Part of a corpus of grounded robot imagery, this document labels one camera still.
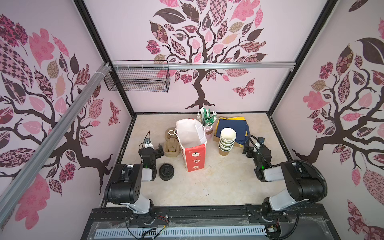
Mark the black coffee cup lid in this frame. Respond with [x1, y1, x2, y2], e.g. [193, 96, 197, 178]
[159, 163, 175, 181]

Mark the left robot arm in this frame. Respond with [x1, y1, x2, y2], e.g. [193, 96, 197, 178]
[104, 144, 164, 217]

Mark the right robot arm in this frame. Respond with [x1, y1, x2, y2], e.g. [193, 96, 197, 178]
[243, 146, 328, 221]

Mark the brown cardboard cup carrier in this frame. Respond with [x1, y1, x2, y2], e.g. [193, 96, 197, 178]
[163, 128, 181, 158]

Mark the blue napkin stack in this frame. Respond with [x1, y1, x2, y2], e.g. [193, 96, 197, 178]
[215, 117, 250, 147]

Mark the stack of green paper cups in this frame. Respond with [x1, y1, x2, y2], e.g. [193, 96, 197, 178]
[219, 128, 237, 156]

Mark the red white paper gift bag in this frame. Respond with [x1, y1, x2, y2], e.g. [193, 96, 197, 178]
[175, 119, 207, 172]

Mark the pink cup of straws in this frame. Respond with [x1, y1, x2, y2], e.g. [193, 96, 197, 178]
[197, 107, 217, 140]

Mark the aluminium crossbar back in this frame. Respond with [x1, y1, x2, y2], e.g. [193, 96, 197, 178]
[112, 62, 296, 70]

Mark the aluminium bar left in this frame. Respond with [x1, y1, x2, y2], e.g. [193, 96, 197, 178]
[1, 63, 111, 224]

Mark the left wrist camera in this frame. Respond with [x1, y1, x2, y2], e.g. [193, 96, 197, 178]
[143, 138, 154, 149]

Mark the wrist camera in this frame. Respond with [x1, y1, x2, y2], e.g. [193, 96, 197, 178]
[257, 137, 265, 146]
[143, 138, 154, 149]

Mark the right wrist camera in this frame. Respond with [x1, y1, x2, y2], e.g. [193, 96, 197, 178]
[257, 137, 265, 146]

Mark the white slotted cable duct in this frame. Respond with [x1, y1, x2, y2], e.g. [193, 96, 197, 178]
[93, 226, 267, 240]

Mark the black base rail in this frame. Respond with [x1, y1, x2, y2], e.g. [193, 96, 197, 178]
[82, 204, 339, 240]

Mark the black wire basket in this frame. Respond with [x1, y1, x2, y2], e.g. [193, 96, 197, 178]
[104, 60, 171, 93]

